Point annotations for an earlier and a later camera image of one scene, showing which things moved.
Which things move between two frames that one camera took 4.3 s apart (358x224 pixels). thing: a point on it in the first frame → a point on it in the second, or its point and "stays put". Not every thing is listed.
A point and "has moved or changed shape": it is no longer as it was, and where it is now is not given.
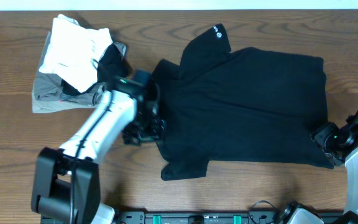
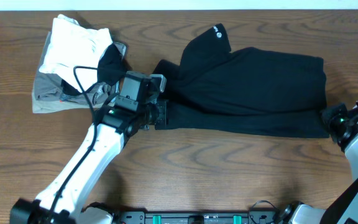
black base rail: x=200 y=217 stays put
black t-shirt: x=247 y=104 has moved or changed shape
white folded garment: x=73 y=51 stays put
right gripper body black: x=329 y=139 → x=335 y=119
